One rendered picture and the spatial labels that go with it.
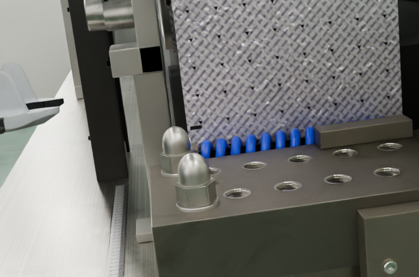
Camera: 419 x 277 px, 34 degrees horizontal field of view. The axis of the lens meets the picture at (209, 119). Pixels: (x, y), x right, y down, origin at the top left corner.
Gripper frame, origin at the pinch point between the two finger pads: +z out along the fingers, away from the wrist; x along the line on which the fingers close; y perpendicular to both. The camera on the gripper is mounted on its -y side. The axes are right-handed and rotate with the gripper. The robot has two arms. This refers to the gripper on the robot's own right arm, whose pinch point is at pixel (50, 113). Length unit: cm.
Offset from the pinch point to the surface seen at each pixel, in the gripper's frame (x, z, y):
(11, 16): 556, -109, -26
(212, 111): -0.3, 16.9, -2.0
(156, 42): 7.0, 12.0, 5.0
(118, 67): 7.0, 7.3, 2.8
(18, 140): 435, -97, -109
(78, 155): 50, -4, -19
